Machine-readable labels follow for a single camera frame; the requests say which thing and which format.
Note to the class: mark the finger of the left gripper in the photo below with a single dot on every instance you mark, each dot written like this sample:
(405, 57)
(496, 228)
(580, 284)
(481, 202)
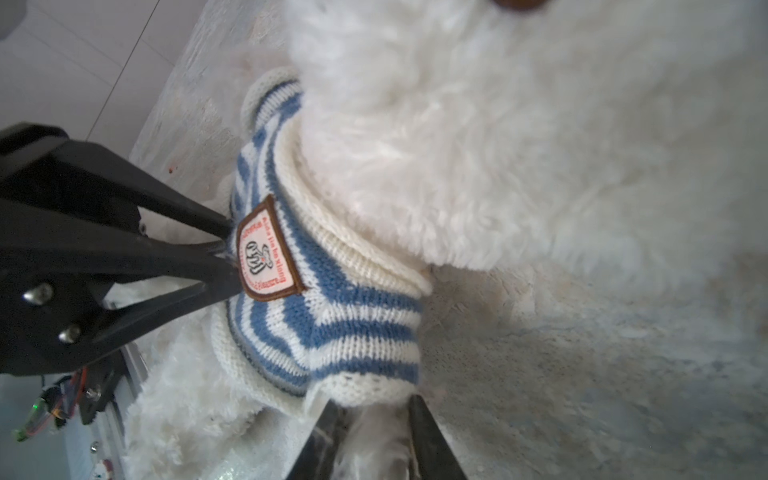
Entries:
(42, 167)
(57, 270)

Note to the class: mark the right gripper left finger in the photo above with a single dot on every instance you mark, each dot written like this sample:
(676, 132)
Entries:
(317, 458)

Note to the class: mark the white teddy bear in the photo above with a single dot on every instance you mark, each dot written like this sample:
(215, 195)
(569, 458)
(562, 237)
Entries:
(584, 184)

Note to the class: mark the left green circuit board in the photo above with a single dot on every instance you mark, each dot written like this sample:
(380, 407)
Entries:
(56, 405)

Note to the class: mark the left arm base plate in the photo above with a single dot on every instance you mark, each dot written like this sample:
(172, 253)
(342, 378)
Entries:
(101, 381)

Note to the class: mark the blue white striped sweater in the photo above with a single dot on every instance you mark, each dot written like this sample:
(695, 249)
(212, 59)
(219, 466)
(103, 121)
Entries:
(322, 309)

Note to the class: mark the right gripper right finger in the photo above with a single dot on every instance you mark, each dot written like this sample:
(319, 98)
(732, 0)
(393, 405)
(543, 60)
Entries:
(432, 457)

